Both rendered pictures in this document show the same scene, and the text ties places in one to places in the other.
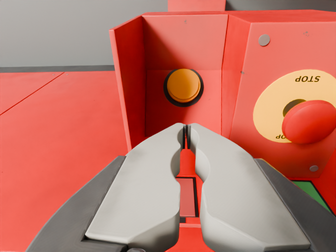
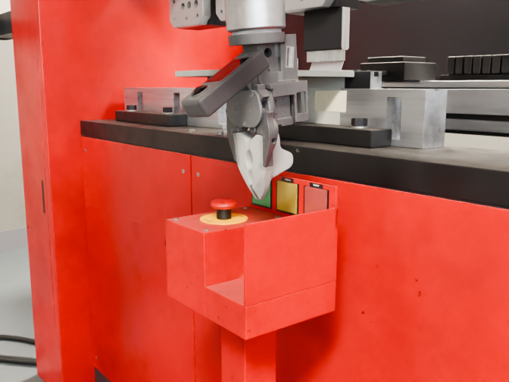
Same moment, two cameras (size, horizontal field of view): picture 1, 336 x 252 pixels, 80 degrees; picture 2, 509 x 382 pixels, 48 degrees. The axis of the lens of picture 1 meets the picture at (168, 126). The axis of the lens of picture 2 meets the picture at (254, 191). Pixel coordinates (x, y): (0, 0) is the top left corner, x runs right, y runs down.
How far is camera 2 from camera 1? 0.70 m
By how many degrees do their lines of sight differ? 64
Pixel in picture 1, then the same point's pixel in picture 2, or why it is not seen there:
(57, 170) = (487, 316)
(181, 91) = not seen: hidden behind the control
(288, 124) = (230, 203)
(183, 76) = not seen: hidden behind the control
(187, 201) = (307, 196)
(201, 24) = (221, 290)
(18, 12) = not seen: outside the picture
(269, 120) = (237, 219)
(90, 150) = (455, 346)
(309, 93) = (212, 218)
